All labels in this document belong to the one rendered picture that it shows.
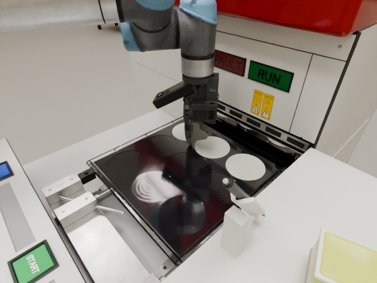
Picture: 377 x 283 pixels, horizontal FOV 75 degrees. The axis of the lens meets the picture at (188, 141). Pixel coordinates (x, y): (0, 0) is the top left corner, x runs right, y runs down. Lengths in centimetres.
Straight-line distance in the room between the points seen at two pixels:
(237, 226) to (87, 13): 36
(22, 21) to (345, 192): 61
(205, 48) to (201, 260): 39
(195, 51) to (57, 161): 55
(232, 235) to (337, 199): 25
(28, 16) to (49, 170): 52
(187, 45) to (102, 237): 43
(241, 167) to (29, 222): 46
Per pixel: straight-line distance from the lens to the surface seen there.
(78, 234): 58
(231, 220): 35
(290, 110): 64
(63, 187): 64
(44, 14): 42
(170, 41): 52
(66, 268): 45
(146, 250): 59
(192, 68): 55
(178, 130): 76
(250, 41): 66
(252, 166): 66
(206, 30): 53
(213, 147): 70
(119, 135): 91
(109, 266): 52
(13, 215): 56
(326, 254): 38
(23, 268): 47
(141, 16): 42
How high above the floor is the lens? 133
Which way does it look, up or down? 37 degrees down
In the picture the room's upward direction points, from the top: straight up
